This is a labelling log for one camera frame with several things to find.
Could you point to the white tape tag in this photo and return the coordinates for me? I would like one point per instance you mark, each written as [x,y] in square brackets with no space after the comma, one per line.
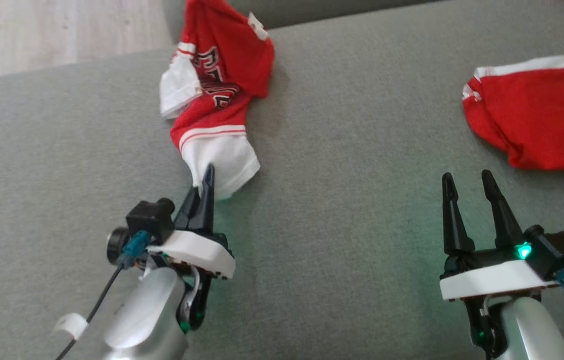
[72,325]

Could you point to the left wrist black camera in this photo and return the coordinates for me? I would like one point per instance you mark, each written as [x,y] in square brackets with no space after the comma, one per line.
[149,217]

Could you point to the wrist black camera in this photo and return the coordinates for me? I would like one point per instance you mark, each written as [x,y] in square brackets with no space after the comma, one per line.
[559,250]
[149,217]

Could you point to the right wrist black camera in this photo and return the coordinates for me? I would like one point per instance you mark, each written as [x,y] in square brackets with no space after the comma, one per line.
[559,250]

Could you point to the red basketball shorts white stripe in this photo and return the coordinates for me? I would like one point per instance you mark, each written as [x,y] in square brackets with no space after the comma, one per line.
[537,115]

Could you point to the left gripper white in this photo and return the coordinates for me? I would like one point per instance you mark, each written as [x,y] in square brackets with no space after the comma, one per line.
[197,252]

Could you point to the red jersey shirt white sleeves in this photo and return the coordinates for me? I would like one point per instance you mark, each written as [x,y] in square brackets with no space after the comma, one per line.
[222,75]

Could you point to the grey sofa back cushion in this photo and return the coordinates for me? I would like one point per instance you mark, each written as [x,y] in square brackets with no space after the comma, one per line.
[337,10]

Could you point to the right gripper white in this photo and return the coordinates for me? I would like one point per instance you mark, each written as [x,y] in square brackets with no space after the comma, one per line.
[492,280]

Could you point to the grey fabric sofa seat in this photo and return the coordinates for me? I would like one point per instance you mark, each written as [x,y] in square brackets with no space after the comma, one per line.
[337,200]

